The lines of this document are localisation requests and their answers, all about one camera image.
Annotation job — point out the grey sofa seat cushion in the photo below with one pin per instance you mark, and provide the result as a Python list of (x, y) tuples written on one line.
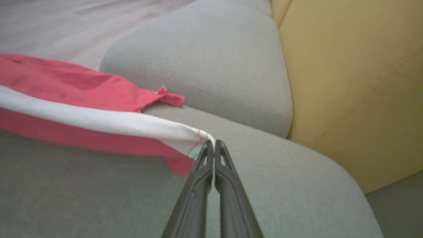
[(244, 6), (211, 59)]

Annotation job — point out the red shorts white band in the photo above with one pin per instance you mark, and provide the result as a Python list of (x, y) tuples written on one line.
[(72, 86)]

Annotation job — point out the yellow sofa back cushion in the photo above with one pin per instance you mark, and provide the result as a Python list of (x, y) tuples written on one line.
[(280, 10), (357, 82)]

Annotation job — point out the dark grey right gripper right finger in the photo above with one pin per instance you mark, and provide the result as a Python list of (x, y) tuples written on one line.
[(236, 208)]

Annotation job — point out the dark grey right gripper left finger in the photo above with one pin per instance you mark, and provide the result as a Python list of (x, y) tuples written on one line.
[(193, 205)]

